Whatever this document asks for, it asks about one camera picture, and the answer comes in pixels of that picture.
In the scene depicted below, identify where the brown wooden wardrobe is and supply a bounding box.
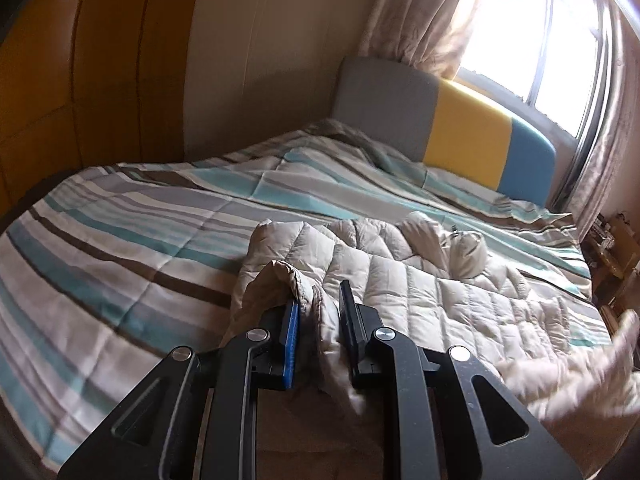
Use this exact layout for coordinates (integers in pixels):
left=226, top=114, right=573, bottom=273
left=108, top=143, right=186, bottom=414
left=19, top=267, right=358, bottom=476
left=0, top=0, right=208, bottom=206

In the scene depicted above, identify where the long patterned beige curtain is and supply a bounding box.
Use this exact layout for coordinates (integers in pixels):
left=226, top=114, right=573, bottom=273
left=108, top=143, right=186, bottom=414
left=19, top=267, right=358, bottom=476
left=570, top=7, right=640, bottom=241

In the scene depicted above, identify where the cluttered wooden side table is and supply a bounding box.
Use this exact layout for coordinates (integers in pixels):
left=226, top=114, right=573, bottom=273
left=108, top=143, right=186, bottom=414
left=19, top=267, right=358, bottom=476
left=582, top=212, right=640, bottom=321

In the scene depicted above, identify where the short patterned beige curtain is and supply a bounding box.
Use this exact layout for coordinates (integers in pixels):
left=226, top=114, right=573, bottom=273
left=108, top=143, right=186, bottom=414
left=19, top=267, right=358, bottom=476
left=357, top=0, right=493, bottom=81

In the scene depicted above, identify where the grey yellow blue headboard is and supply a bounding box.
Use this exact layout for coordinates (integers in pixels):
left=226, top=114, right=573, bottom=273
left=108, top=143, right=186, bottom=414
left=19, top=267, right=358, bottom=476
left=332, top=57, right=558, bottom=208

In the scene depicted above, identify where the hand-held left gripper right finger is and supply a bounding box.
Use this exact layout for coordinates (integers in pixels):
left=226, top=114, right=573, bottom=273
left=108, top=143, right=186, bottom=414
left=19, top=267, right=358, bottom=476
left=339, top=280, right=583, bottom=480

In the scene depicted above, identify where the striped bed cover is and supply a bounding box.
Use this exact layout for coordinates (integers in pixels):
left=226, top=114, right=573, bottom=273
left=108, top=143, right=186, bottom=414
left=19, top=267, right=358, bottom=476
left=0, top=119, right=613, bottom=471

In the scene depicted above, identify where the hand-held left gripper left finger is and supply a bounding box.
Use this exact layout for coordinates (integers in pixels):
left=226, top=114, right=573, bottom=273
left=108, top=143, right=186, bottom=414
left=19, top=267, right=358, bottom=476
left=57, top=300, right=301, bottom=480

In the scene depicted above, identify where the bright window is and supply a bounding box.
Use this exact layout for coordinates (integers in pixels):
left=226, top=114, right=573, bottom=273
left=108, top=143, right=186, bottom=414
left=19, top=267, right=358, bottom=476
left=455, top=0, right=623, bottom=143

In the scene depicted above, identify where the beige quilted down jacket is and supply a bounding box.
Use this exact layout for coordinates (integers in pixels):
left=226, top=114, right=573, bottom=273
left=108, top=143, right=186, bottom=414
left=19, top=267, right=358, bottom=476
left=220, top=211, right=640, bottom=480

